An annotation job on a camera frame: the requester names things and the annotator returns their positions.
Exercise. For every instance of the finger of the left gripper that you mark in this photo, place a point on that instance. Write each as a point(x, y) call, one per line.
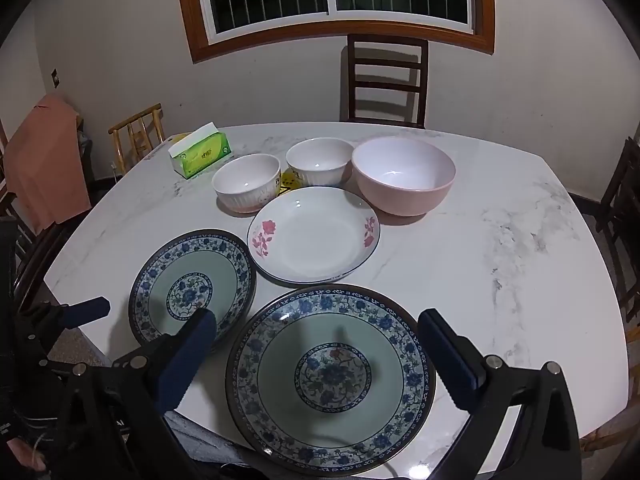
point(85, 312)

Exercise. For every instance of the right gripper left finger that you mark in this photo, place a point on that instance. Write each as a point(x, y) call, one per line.
point(159, 372)

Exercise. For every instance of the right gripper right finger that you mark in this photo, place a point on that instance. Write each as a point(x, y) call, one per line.
point(474, 384)

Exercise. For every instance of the small blue floral plate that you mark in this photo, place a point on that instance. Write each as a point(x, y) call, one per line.
point(204, 269)

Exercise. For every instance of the large blue floral plate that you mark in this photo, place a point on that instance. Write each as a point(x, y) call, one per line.
point(329, 380)

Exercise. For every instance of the white plate pink flowers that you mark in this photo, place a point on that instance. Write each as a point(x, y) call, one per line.
point(313, 236)

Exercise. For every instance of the white ribbed bowl pink base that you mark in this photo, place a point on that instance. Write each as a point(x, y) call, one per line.
point(246, 184)

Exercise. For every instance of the large pink bowl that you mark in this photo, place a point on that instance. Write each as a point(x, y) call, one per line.
point(404, 177)

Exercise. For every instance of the white ribbed bowl blue base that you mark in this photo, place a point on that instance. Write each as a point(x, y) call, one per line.
point(321, 161)

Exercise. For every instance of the person's left hand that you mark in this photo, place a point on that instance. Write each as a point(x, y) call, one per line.
point(26, 455)

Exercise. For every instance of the dark wooden chair at left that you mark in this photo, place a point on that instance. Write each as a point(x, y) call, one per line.
point(36, 246)

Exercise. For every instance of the dark wooden chair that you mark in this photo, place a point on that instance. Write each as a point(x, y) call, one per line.
point(619, 211)
point(384, 63)
point(36, 246)

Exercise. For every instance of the grey trousers lap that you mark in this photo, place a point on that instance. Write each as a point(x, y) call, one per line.
point(215, 456)

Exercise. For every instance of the pink cloth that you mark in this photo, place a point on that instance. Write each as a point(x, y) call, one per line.
point(43, 164)

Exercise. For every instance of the bamboo chair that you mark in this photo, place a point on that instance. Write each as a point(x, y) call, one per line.
point(137, 136)

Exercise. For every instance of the yellow label at table edge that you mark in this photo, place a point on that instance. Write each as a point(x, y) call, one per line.
point(179, 136)

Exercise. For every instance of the green tissue pack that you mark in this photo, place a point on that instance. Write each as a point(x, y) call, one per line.
point(195, 151)

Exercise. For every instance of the dark wooden chair at right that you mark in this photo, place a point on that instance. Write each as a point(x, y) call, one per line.
point(619, 211)

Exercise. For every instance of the yellow warning sticker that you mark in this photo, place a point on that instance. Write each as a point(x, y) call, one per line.
point(289, 181)

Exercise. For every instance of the wooden framed window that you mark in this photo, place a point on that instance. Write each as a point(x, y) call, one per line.
point(217, 27)

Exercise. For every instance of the black wall switch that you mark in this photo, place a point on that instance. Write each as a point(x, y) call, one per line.
point(55, 79)

